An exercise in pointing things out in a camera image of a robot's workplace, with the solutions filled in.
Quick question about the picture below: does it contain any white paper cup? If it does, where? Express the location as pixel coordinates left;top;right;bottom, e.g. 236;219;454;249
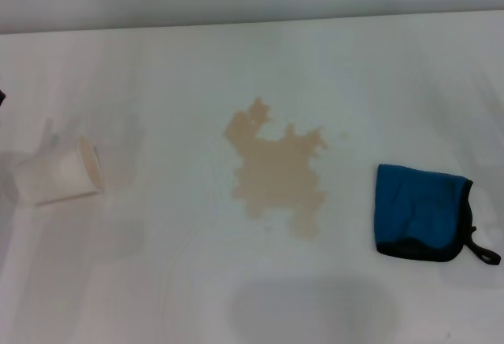
14;134;105;209

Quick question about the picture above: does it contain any brown water stain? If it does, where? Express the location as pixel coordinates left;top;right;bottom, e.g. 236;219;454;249
223;96;350;240

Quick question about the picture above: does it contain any blue rag with black trim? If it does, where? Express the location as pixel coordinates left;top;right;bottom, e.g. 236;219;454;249
372;162;503;267

